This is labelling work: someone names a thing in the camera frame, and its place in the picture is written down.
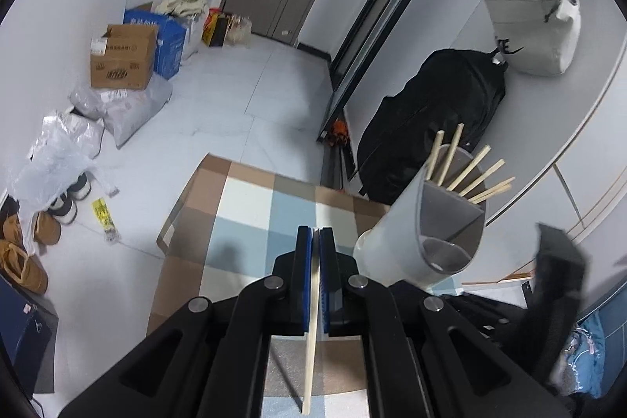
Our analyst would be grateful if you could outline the blue cardboard box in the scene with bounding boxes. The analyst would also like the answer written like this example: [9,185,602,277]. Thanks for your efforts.
[123,4,190,81]

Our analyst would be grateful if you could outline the yellow packet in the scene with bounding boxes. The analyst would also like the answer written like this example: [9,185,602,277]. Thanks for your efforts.
[91,197,120,244]

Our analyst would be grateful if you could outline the white wardrobe with wood trim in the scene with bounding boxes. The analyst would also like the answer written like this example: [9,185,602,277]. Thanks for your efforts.
[482,70,627,262]

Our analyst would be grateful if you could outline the clear plastic bag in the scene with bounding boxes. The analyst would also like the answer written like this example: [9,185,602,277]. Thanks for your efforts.
[10,111,107,215]

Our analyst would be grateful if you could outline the grey mailing bag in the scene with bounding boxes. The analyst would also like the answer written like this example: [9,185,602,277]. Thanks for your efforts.
[69,84,109,121]
[100,76,173,149]

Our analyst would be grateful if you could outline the black backpack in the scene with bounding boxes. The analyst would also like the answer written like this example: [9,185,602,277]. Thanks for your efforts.
[355,49,506,206]

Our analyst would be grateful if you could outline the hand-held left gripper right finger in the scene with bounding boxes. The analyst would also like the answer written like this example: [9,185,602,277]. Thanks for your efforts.
[318,226,571,418]

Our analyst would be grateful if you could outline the light grey sling bag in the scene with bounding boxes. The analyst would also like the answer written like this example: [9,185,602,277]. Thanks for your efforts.
[479,0,582,77]

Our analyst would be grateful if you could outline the brown shoe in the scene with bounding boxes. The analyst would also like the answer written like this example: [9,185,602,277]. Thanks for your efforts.
[2,208,63,246]
[0,239,50,296]

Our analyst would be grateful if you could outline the white divided utensil holder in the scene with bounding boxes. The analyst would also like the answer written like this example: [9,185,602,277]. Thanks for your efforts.
[353,144,489,297]

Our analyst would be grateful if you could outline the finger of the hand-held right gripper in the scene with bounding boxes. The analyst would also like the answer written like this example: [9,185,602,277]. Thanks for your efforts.
[443,291,529,341]

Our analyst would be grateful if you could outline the blue printed cloth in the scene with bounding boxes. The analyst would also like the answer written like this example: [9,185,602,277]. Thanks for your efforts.
[571,313,611,399]

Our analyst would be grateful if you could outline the red bag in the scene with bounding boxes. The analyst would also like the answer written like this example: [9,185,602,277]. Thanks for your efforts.
[202,9,222,47]

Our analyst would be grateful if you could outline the dark blue box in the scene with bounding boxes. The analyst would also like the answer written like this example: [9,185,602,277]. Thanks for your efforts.
[0,275,60,395]

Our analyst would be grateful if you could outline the white plastic bag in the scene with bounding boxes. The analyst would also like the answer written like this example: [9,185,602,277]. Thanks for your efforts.
[225,13,254,47]
[180,13,209,61]

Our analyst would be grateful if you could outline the brown cardboard box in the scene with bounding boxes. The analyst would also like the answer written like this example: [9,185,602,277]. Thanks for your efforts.
[89,24,160,91]

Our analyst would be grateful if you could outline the checkered tablecloth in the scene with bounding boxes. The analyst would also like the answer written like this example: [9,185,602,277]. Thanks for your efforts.
[146,154,491,418]

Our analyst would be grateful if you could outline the black door frame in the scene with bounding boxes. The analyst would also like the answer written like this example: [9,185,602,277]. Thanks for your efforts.
[317,0,449,145]

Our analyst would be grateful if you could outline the beige folded cloth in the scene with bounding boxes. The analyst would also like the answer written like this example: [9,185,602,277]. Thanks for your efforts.
[156,0,207,18]

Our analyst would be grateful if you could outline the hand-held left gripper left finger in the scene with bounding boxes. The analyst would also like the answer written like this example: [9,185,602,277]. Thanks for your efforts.
[56,224,314,418]

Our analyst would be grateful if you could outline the white and black sneakers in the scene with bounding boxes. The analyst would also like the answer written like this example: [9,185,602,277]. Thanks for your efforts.
[48,172,95,224]

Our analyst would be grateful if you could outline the plain wooden chopstick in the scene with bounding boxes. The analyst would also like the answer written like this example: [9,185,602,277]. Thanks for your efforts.
[460,273,534,288]
[301,228,322,415]

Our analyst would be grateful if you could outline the bunch of wooden chopsticks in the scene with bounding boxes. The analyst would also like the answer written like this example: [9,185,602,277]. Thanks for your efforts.
[425,124,516,204]

